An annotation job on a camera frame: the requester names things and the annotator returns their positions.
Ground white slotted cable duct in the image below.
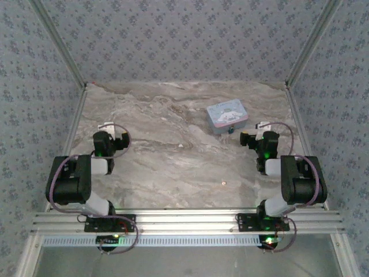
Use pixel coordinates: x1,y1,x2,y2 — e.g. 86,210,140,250
42,235,270,248

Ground pale blue cartoon tin box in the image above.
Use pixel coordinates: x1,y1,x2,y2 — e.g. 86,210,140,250
206,98,250,135

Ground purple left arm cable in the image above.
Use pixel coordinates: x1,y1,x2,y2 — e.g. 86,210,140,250
47,123,132,217

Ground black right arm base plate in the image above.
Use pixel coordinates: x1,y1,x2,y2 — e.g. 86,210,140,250
236,212,290,232

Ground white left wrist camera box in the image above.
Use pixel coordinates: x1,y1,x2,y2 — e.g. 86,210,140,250
97,122,116,134

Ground aluminium frame post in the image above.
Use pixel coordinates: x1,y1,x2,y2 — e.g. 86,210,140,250
284,0,344,88
30,0,88,88

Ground aluminium table side rail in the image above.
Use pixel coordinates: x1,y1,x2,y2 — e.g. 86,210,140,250
284,85,330,210

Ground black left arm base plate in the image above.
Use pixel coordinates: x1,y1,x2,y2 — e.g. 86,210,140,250
84,214,137,233

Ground controller board with green light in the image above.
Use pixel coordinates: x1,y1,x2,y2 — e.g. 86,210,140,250
258,234,283,249
95,234,121,246

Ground aluminium cross rail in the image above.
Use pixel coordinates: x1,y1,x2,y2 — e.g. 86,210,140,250
31,209,345,233

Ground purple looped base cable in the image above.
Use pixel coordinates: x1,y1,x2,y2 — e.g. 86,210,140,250
261,216,298,253
97,220,140,255

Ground aluminium frame leg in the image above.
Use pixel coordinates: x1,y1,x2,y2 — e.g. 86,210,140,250
16,233,44,277
329,232,362,277

